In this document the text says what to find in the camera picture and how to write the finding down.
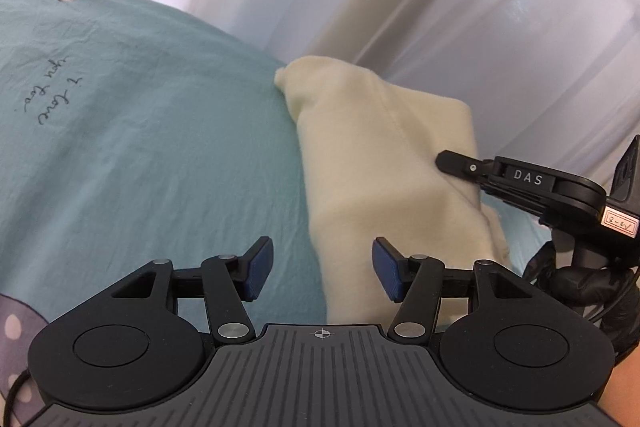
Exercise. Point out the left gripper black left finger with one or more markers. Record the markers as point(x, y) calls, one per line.
point(225, 283)

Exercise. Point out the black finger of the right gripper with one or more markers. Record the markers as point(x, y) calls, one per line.
point(463, 167)

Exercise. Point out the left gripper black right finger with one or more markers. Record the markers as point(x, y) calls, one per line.
point(418, 284)

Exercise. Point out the cream knit sweater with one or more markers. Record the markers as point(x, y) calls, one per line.
point(368, 150)

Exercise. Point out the black gloved right hand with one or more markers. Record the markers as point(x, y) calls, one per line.
point(613, 290)

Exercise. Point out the teal mushroom print bedsheet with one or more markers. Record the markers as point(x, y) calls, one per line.
point(130, 132)

